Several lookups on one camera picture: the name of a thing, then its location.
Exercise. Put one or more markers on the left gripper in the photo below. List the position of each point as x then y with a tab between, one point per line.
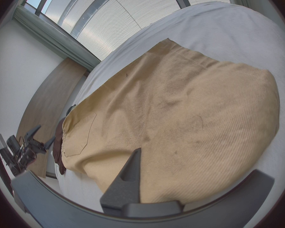
34	146

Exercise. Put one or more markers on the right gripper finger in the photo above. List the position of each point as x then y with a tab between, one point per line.
118	193

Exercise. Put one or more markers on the tan shorts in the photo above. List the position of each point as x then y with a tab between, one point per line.
180	115

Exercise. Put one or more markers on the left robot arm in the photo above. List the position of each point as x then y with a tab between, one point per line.
16	158

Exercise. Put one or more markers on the bed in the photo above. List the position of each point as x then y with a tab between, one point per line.
228	32

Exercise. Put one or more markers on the brown shorts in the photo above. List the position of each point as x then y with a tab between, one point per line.
58	146

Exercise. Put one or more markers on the black garment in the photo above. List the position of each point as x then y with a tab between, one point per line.
70	109

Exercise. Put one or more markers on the window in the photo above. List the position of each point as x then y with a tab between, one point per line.
133	8

